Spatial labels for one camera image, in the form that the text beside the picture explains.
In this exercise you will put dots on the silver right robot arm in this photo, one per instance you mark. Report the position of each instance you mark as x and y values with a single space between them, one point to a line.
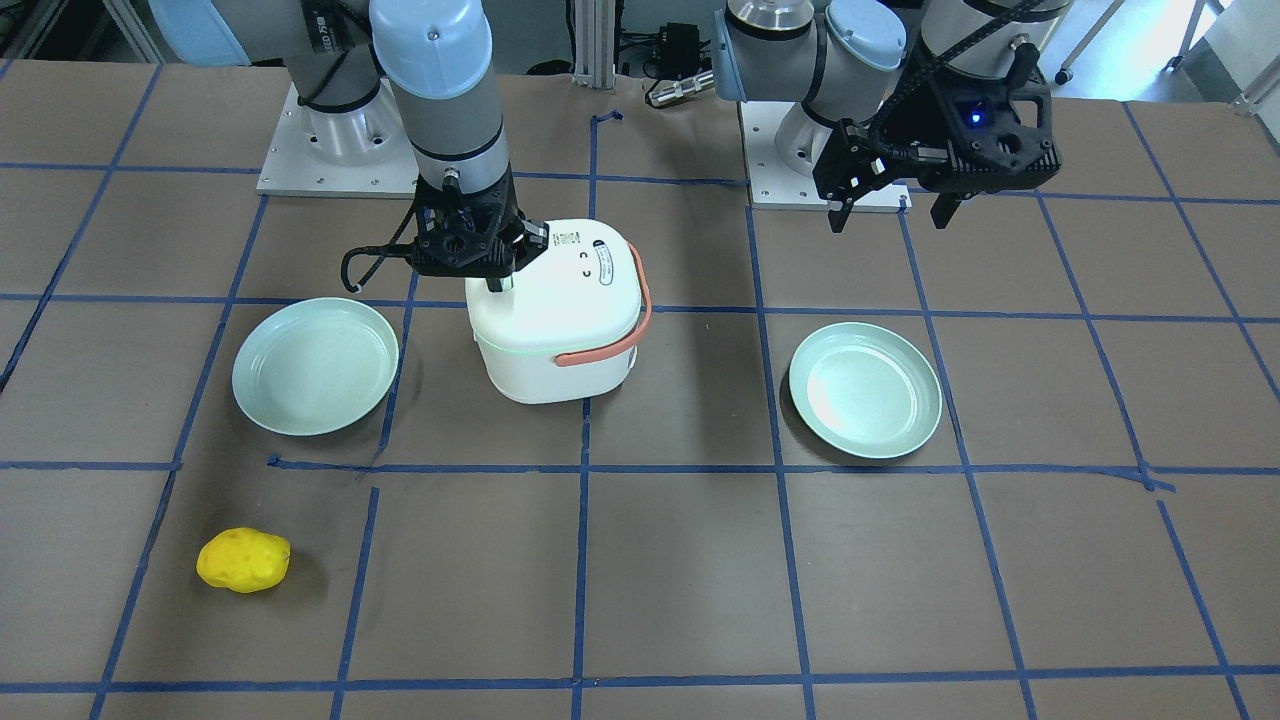
423 67

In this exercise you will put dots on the green plate near left arm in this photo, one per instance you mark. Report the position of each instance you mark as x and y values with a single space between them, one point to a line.
865 390

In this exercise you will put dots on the yellow sponge potato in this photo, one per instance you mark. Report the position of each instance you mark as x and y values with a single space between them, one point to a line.
244 560

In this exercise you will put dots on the white rice cooker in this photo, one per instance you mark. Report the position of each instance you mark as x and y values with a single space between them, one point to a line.
569 323

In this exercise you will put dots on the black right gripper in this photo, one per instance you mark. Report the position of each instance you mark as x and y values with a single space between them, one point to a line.
527 238

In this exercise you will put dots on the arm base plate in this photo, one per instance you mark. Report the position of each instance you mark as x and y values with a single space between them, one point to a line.
361 154
783 142

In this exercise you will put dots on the green plate near right arm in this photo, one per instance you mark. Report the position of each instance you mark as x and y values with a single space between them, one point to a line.
315 367

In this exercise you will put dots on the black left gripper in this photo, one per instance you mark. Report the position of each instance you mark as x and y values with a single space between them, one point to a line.
915 125

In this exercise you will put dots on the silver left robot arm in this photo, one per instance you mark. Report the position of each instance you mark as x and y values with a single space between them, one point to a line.
855 59

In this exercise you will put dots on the aluminium frame post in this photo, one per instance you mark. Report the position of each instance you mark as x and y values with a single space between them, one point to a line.
594 44

